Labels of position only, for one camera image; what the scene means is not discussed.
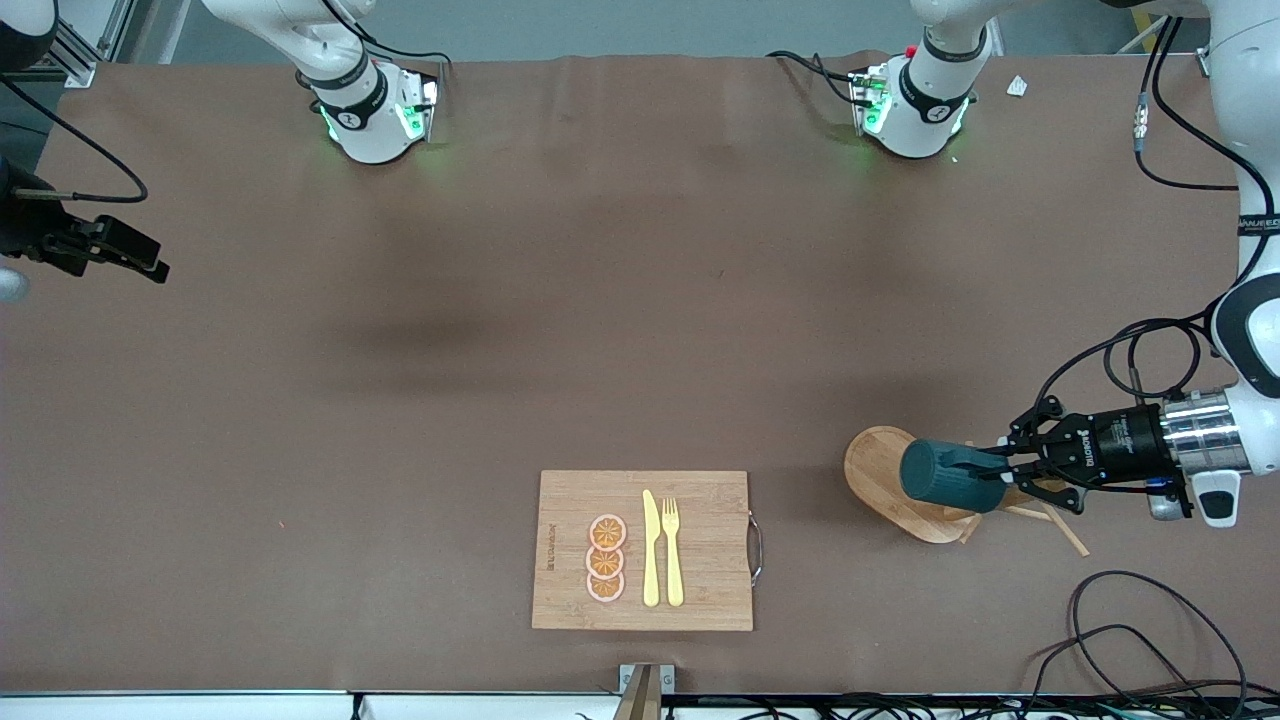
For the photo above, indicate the white table edge rail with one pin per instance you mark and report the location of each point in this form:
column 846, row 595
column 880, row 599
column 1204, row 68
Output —
column 200, row 708

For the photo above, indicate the aluminium frame profile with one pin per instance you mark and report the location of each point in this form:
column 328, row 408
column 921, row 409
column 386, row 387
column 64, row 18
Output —
column 80, row 60
column 1203, row 65

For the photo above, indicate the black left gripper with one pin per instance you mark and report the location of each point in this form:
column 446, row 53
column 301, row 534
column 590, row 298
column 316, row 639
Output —
column 1115, row 443

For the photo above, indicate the white paper scrap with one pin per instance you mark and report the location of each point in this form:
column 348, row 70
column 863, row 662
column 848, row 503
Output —
column 1017, row 87

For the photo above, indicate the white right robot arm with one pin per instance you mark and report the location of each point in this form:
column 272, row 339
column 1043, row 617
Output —
column 370, row 110

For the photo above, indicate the teal cup with yellow inside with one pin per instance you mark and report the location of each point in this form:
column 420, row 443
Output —
column 940, row 475

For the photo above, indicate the toy orange slice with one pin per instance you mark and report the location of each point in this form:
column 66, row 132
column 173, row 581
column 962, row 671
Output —
column 607, row 532
column 604, row 563
column 605, row 590

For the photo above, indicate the yellow plastic fork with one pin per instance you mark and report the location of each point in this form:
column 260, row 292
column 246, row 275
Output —
column 673, row 570

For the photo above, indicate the bamboo cutting board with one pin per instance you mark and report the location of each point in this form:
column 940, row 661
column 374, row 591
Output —
column 700, row 540

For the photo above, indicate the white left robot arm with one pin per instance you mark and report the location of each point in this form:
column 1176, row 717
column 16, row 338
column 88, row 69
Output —
column 1240, row 120

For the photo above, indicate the wooden mug rack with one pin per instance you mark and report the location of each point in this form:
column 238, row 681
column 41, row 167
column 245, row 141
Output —
column 875, row 480

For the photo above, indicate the metal bracket with brown post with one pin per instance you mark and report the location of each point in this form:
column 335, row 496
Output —
column 628, row 678

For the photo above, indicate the yellow plastic knife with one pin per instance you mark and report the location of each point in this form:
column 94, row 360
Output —
column 651, row 560

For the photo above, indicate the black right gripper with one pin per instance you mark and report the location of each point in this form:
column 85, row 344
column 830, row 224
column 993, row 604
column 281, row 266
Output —
column 22, row 232

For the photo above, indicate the brown table cover mat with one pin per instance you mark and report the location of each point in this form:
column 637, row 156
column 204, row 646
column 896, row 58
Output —
column 300, row 450

